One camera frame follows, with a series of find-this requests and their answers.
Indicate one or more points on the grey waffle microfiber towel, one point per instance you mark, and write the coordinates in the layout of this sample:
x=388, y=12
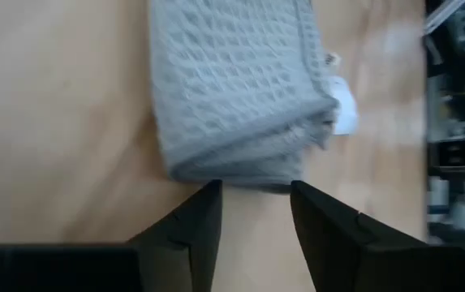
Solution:
x=232, y=81

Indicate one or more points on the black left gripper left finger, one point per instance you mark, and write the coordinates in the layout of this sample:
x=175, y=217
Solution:
x=183, y=251

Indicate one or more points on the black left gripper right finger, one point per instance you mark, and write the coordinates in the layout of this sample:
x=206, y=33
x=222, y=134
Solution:
x=345, y=251

